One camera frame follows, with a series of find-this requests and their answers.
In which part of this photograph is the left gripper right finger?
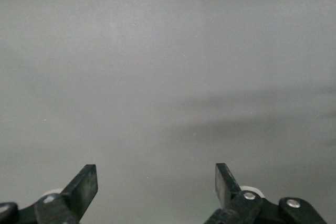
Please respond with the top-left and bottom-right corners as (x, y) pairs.
(203, 163), (328, 224)

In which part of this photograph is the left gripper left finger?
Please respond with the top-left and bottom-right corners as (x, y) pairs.
(0, 164), (99, 224)

